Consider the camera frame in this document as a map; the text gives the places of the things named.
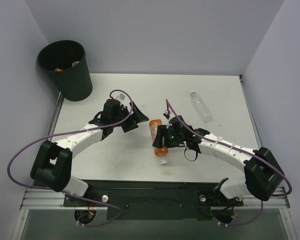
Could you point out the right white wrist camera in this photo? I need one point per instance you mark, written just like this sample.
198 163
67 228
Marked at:
168 117

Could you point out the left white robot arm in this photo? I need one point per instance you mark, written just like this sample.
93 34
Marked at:
53 164

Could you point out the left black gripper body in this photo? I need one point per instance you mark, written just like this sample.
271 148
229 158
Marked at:
129 121

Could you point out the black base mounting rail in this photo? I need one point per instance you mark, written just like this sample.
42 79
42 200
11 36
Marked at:
168 211

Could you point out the clear water bottle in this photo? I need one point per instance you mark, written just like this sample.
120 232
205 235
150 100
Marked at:
200 107

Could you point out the yellow bottle with blue cap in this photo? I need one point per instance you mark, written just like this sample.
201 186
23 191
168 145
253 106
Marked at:
75 63

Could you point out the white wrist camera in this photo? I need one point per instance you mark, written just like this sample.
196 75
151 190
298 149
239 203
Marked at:
121 97
168 117

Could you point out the small orange juice bottle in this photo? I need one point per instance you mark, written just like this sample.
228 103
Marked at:
57 70

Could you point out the orange label clear bottle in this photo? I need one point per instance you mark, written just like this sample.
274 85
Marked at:
160 151

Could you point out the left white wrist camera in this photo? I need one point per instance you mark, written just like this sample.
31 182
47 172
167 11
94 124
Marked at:
121 97

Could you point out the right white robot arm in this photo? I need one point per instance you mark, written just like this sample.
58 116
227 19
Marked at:
261 172

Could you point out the black plastic trash bin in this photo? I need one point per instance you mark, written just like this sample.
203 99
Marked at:
74 83

